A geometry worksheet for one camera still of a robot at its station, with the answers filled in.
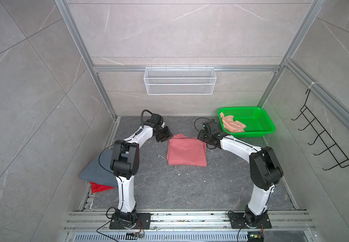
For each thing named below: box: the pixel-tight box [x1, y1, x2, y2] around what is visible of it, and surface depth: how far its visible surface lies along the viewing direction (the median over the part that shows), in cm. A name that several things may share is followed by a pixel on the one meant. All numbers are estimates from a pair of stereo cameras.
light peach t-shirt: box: [219, 111, 247, 133], surface depth 105 cm
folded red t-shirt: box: [89, 181, 116, 194], surface depth 85 cm
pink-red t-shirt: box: [166, 133, 208, 167], surface depth 98 cm
